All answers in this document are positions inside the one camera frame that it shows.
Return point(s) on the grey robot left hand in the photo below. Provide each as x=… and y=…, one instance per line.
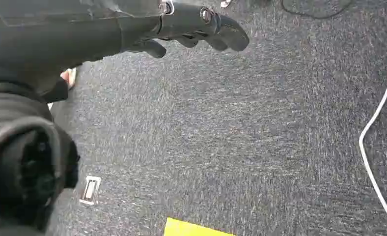
x=44, y=42

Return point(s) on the metal floor socket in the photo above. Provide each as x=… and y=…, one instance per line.
x=90, y=190

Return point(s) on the person's foot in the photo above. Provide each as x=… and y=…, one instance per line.
x=68, y=77

